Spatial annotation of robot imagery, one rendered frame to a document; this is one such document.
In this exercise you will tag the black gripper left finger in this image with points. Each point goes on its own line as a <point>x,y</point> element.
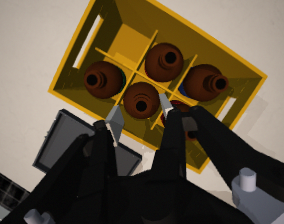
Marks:
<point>52,198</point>

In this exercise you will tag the yellow divided crate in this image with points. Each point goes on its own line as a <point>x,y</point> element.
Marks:
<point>125,31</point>

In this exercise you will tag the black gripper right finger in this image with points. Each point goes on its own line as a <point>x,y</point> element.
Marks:
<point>257,179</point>

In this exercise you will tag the grey square tray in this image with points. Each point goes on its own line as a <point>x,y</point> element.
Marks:
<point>61,135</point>

